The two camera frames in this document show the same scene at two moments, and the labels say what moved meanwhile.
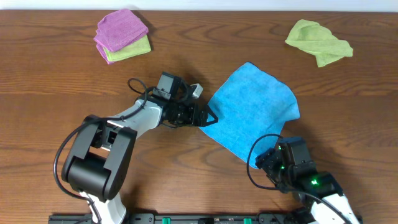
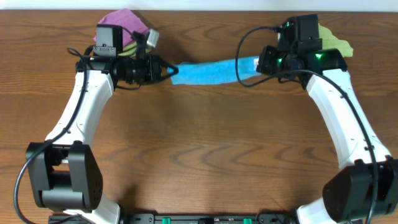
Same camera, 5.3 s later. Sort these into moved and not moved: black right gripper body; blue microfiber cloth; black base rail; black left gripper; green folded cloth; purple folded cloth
Moved: black left gripper; blue microfiber cloth; black right gripper body
Not moved: purple folded cloth; black base rail; green folded cloth
